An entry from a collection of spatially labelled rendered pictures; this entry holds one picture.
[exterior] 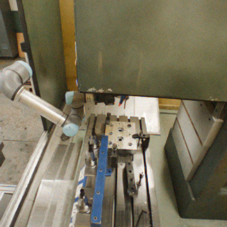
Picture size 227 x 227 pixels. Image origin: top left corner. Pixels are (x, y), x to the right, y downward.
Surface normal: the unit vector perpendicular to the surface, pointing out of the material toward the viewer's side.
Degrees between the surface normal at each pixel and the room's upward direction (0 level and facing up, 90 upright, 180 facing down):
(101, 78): 90
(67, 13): 90
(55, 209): 8
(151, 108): 24
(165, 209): 0
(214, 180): 90
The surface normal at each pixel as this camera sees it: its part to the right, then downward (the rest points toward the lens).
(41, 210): 0.04, -0.70
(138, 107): 0.01, -0.48
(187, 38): -0.05, 0.60
